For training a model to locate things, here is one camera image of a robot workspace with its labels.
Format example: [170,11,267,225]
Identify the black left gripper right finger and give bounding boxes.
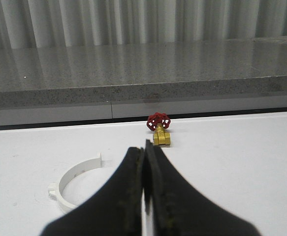
[144,141,259,236]

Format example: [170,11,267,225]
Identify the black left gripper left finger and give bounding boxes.
[41,147,144,236]

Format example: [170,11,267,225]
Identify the white half pipe clamp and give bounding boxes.
[48,152,102,214]

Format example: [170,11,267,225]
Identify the brass valve red handwheel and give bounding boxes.
[146,113,171,146]

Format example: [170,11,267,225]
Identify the grey stone counter ledge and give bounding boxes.
[0,36,287,109]

